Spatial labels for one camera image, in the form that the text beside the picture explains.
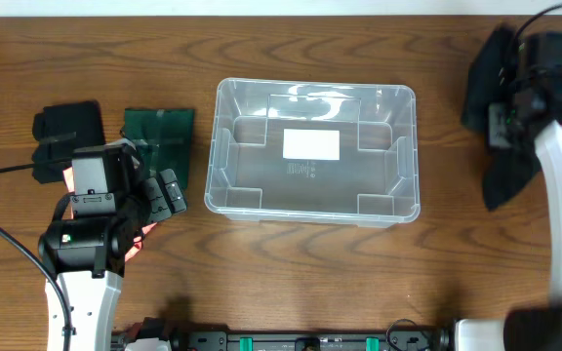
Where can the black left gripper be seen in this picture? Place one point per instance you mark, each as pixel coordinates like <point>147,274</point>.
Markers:
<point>165,196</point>

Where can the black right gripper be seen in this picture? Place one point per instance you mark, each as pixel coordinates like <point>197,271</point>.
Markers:
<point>503,134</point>

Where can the black garment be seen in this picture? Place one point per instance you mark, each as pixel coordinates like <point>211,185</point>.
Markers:
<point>487,111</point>

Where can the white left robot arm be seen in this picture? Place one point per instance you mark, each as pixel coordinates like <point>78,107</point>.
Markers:
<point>85,246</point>

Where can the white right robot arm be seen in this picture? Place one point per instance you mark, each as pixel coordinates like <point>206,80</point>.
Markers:
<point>348,153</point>

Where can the dark green folded cloth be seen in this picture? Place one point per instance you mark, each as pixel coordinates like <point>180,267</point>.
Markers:
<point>162,138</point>

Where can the pink printed t-shirt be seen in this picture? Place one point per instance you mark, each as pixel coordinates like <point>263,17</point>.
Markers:
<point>68,177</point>

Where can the clear plastic storage bin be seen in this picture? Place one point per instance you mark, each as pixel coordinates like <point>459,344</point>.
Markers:
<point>375,183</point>

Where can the white label in bin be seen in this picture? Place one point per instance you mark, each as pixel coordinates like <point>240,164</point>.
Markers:
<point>322,145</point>

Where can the black folded cloth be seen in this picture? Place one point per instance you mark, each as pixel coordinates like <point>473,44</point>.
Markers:
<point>62,128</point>

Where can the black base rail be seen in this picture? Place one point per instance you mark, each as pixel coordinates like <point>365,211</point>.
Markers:
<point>158,334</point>

